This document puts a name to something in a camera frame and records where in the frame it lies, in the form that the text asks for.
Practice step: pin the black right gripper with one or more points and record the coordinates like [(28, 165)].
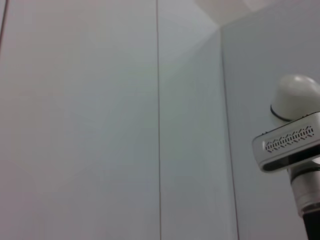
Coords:
[(312, 226)]

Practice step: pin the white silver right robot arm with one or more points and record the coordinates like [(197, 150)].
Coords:
[(292, 97)]

